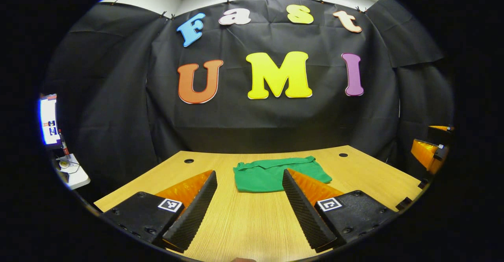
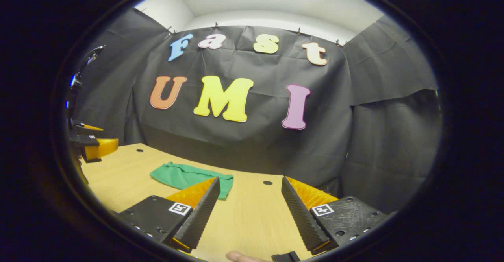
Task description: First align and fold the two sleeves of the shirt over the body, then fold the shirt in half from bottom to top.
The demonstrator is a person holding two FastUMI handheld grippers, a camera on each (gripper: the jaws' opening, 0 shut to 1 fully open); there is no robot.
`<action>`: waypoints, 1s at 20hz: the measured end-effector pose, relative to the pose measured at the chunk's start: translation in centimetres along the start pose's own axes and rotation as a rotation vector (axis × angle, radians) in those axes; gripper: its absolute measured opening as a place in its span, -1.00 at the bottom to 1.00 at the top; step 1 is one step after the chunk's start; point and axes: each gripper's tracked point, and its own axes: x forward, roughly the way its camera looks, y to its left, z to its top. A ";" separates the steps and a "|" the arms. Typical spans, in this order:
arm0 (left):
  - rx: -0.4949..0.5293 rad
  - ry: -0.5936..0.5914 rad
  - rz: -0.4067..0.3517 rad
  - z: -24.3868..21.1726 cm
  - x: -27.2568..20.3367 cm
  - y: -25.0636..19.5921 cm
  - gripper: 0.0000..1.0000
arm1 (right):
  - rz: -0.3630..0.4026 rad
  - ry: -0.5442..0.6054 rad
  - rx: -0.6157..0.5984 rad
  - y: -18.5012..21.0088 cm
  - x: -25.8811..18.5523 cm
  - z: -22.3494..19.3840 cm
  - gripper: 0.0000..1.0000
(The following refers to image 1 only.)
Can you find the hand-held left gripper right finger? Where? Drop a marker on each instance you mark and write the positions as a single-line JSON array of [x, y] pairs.
[[301, 211]]

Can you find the green T-shirt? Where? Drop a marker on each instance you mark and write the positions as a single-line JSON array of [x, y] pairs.
[[260, 175]]

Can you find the white side table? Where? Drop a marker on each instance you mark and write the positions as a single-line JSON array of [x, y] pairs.
[[76, 179]]

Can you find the computer monitor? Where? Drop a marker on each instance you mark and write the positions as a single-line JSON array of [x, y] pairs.
[[49, 120]]

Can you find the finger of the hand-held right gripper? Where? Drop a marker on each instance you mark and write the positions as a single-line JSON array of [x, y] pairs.
[[425, 154], [439, 134]]

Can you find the black backdrop cloth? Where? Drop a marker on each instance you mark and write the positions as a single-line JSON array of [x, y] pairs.
[[275, 128]]

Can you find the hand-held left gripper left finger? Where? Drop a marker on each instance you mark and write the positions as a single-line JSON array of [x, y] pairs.
[[199, 211]]

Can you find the small red bottle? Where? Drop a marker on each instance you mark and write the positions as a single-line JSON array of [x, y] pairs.
[[64, 146]]

